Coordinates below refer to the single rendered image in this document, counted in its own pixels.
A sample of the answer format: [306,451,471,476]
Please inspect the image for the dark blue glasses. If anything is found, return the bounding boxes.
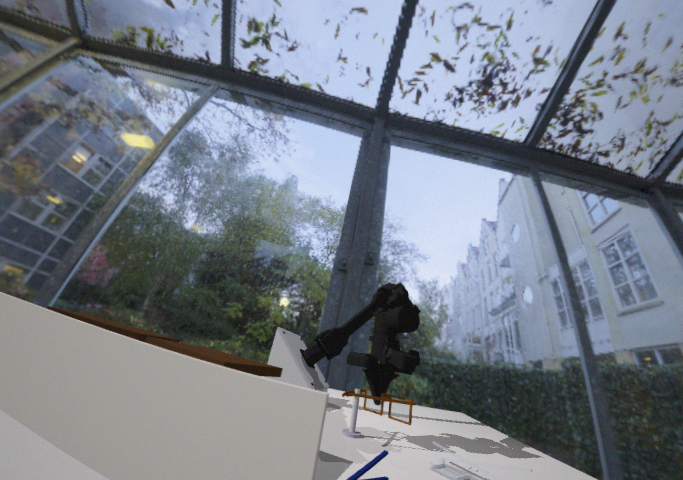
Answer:
[347,451,389,480]

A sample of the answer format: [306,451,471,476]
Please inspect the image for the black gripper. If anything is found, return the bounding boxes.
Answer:
[346,332,412,398]

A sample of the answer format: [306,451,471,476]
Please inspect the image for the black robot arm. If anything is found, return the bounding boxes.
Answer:
[300,283,421,372]

